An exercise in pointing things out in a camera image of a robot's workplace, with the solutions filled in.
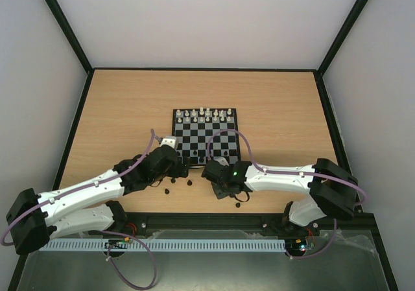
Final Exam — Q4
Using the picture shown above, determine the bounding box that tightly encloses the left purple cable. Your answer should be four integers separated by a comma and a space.
1, 128, 157, 288

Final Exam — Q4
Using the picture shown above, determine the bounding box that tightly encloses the purple cable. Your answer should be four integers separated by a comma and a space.
206, 128, 370, 260
1, 128, 157, 288

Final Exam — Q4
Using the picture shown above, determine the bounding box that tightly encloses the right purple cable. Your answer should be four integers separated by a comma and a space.
206, 128, 370, 260

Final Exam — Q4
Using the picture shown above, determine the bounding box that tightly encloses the light blue cable duct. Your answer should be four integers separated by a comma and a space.
40, 239, 286, 253

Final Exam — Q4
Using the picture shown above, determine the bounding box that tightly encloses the black and silver chessboard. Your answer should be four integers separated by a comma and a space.
172, 108, 241, 168

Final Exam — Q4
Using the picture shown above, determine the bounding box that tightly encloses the black aluminium frame rail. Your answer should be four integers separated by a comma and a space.
87, 211, 377, 237

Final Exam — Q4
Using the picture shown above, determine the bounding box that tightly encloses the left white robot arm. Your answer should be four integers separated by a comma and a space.
6, 145, 189, 255

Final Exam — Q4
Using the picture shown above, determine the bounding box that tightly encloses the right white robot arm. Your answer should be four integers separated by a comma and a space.
202, 157, 358, 234

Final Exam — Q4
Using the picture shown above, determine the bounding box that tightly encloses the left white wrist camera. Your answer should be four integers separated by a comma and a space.
160, 135, 178, 150

